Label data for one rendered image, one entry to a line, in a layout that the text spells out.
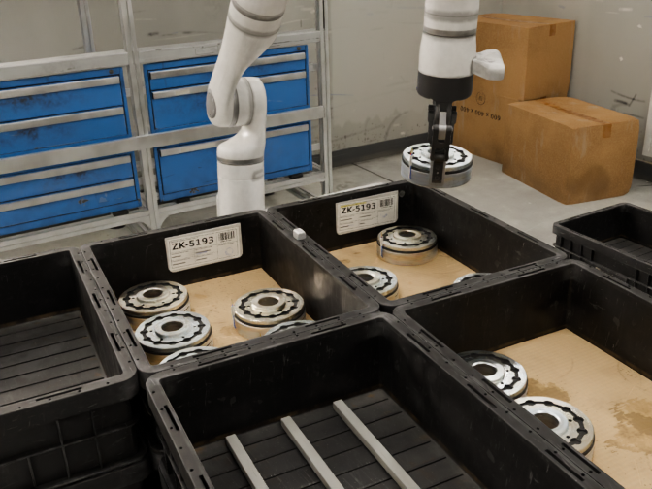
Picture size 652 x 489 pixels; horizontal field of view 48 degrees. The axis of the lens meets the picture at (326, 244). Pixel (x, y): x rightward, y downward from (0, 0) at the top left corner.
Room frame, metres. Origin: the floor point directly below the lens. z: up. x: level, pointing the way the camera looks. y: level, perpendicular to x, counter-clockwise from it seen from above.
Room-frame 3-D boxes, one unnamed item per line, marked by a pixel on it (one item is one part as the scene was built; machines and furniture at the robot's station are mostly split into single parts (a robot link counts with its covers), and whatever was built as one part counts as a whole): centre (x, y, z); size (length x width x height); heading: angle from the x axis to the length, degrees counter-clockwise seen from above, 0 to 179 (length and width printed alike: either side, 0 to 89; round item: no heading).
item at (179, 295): (0.98, 0.26, 0.86); 0.10 x 0.10 x 0.01
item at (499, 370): (0.75, -0.18, 0.86); 0.05 x 0.05 x 0.01
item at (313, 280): (0.91, 0.15, 0.87); 0.40 x 0.30 x 0.11; 26
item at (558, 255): (1.04, -0.12, 0.92); 0.40 x 0.30 x 0.02; 26
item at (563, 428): (0.65, -0.23, 0.86); 0.05 x 0.05 x 0.01
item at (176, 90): (3.04, 0.36, 0.60); 0.72 x 0.03 x 0.56; 120
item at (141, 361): (0.91, 0.15, 0.92); 0.40 x 0.30 x 0.02; 26
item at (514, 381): (0.75, -0.18, 0.86); 0.10 x 0.10 x 0.01
